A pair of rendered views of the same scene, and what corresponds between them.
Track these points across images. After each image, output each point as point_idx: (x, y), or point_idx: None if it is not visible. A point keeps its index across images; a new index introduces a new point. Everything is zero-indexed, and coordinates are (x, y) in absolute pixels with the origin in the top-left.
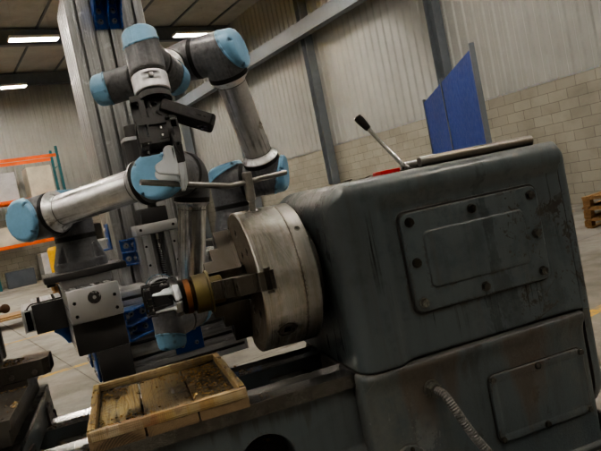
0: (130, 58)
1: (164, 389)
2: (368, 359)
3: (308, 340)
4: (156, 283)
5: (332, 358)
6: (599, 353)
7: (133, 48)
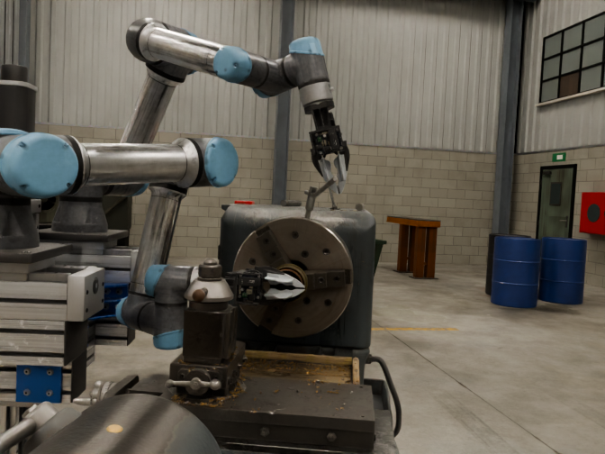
0: (319, 66)
1: (259, 376)
2: (369, 336)
3: (246, 336)
4: (245, 271)
5: (301, 345)
6: (94, 378)
7: (321, 59)
